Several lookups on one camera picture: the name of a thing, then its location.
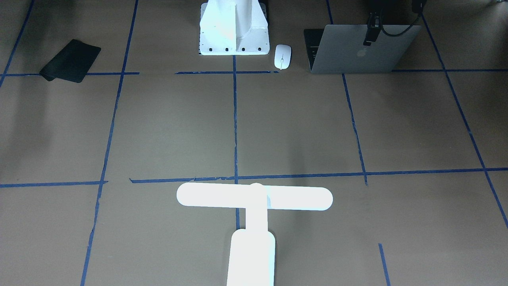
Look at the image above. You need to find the black mouse pad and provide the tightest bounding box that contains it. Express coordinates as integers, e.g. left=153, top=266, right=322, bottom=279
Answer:
left=39, top=39, right=102, bottom=83

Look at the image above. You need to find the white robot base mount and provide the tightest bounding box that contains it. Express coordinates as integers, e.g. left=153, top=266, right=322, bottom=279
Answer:
left=198, top=0, right=270, bottom=56

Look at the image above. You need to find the white computer mouse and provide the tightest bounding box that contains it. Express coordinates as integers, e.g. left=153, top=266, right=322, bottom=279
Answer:
left=274, top=44, right=292, bottom=70

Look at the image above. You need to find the white desk lamp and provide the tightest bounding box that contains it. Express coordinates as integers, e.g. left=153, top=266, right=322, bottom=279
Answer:
left=176, top=182, right=333, bottom=286

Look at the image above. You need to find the grey laptop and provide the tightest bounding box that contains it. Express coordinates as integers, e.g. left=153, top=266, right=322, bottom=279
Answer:
left=304, top=24, right=421, bottom=74

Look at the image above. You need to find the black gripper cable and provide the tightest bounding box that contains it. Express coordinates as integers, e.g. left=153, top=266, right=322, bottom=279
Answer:
left=379, top=0, right=427, bottom=37

